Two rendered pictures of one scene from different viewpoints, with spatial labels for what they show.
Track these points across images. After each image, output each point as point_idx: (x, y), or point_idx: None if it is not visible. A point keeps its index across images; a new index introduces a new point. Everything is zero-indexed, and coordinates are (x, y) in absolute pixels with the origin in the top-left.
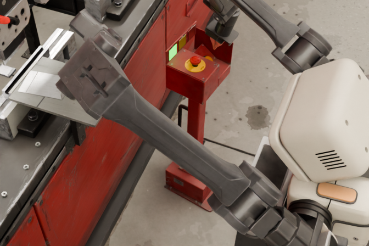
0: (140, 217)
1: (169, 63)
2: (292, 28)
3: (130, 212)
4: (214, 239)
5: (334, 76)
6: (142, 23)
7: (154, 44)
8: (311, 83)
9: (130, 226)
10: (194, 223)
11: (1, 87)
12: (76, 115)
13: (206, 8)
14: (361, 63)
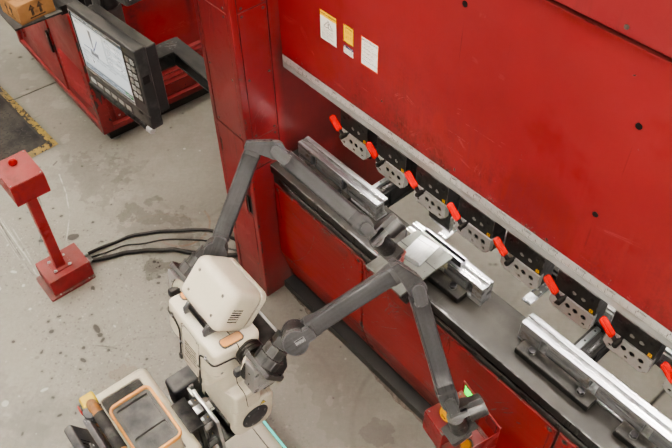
0: (420, 445)
1: (462, 392)
2: (308, 320)
3: (429, 439)
4: None
5: (229, 279)
6: (510, 375)
7: (524, 419)
8: (241, 279)
9: (415, 433)
10: None
11: (642, 380)
12: (381, 258)
13: None
14: None
